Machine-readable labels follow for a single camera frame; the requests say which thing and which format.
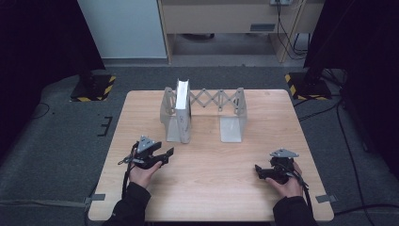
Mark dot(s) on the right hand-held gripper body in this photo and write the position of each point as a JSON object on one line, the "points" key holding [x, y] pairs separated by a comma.
{"points": [[282, 169]]}

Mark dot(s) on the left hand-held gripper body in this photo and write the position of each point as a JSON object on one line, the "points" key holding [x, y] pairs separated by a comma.
{"points": [[146, 155]]}

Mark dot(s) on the white book with grey silhouettes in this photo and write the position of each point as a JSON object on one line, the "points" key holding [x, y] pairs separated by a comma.
{"points": [[183, 109]]}

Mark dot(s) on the expandable metal book rack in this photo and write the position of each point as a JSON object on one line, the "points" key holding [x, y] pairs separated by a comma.
{"points": [[226, 106]]}

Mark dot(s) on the person's right hand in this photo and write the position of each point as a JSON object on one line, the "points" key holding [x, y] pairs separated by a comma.
{"points": [[290, 188]]}

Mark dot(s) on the person's left hand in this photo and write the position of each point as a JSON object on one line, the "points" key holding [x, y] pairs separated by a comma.
{"points": [[142, 177]]}

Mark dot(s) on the grey tape piece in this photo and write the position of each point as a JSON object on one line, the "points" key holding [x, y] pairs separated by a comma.
{"points": [[326, 198], [95, 198]]}

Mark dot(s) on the black stand with striped base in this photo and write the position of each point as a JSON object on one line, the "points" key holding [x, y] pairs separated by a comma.
{"points": [[94, 89], [309, 86]]}

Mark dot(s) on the white panel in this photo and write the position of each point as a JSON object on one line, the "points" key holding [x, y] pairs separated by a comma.
{"points": [[122, 28]]}

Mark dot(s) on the black curtain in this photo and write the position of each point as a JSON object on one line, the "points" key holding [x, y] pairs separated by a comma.
{"points": [[370, 62], [37, 47]]}

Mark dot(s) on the light wooden desk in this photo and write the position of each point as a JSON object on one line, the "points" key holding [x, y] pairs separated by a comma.
{"points": [[219, 17]]}

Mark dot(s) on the power strip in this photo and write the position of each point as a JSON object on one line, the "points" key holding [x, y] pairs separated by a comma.
{"points": [[280, 2]]}

